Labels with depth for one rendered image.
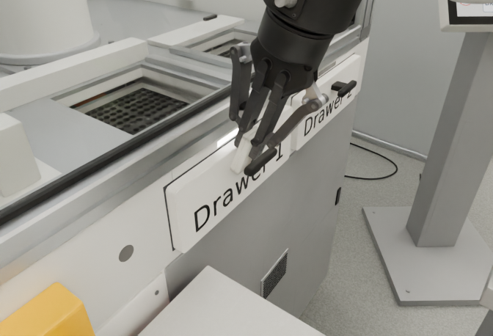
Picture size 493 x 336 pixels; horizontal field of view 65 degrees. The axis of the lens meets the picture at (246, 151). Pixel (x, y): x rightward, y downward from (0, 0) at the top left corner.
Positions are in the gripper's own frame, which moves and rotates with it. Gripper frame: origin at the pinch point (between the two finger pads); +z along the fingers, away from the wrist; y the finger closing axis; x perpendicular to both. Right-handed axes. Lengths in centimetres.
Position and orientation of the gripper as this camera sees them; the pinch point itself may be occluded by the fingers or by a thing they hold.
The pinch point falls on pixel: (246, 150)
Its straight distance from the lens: 52.6
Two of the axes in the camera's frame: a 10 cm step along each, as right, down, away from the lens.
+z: -2.8, 6.8, 6.8
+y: 7.7, 5.8, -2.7
